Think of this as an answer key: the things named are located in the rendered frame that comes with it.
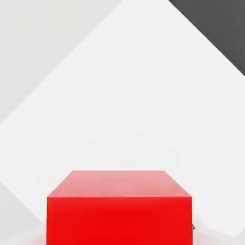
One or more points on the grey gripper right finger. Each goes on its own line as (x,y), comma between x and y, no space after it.
(193,227)

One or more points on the small red cube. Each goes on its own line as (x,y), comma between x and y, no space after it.
(119,220)

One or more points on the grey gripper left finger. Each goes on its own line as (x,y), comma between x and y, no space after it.
(39,239)

